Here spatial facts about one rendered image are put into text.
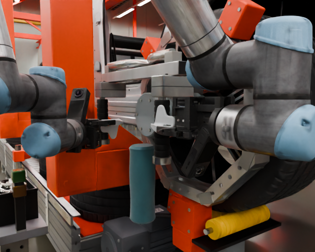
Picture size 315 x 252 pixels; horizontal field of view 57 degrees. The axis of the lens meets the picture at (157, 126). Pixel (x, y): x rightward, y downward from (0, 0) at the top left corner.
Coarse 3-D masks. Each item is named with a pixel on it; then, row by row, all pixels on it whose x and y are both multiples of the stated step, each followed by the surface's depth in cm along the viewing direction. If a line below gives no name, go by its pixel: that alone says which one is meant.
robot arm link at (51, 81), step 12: (36, 72) 60; (48, 72) 60; (60, 72) 62; (48, 84) 59; (60, 84) 62; (48, 96) 58; (60, 96) 62; (36, 108) 58; (48, 108) 61; (60, 108) 62
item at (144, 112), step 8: (144, 96) 84; (136, 104) 88; (144, 104) 84; (152, 104) 81; (136, 112) 88; (144, 112) 84; (152, 112) 81; (136, 120) 89; (144, 120) 85; (152, 120) 81; (144, 128) 85
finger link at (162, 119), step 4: (160, 108) 61; (164, 108) 61; (156, 112) 63; (160, 112) 62; (164, 112) 61; (156, 116) 63; (160, 116) 62; (164, 116) 61; (168, 116) 60; (172, 116) 59; (156, 120) 63; (160, 120) 62; (164, 120) 61; (168, 120) 60; (172, 120) 59; (152, 124) 64; (156, 124) 62; (160, 124) 62; (164, 124) 61; (168, 124) 60; (172, 124) 59; (152, 128) 64
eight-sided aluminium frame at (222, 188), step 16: (160, 48) 101; (144, 80) 110; (240, 160) 74; (256, 160) 71; (160, 176) 105; (176, 176) 103; (224, 176) 79; (240, 176) 75; (176, 192) 98; (192, 192) 91; (208, 192) 84; (224, 192) 80
